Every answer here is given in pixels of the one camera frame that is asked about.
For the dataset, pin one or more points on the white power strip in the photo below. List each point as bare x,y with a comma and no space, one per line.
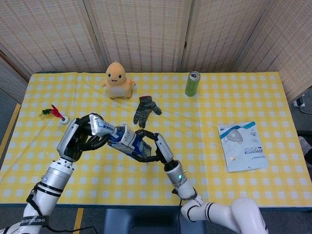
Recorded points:
300,100

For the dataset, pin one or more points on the orange plush dinosaur toy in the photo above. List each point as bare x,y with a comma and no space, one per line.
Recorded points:
117,83

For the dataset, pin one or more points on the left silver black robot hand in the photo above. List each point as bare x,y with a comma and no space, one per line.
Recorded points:
69,141

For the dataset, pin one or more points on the white blue toothpaste box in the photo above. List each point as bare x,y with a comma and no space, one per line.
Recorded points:
129,143

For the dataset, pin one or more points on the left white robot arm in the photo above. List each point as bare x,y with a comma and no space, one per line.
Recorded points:
53,180

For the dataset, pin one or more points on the yellow checkered tablecloth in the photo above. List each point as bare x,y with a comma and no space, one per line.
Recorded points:
156,185

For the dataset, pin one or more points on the white blue mask package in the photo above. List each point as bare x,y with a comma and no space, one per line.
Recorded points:
253,146

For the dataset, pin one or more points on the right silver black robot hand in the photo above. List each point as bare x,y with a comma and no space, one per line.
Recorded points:
163,150

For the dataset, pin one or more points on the red feather shuttlecock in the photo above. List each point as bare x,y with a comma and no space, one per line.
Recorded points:
64,120

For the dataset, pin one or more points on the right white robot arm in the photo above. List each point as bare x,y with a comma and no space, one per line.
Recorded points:
182,185

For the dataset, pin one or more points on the grey knit glove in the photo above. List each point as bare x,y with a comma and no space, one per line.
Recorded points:
145,109

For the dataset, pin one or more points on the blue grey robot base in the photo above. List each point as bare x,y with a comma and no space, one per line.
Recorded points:
141,221

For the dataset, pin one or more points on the green drink can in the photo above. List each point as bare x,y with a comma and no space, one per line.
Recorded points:
191,86

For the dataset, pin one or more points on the woven folding screen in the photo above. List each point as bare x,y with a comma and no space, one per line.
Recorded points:
146,31

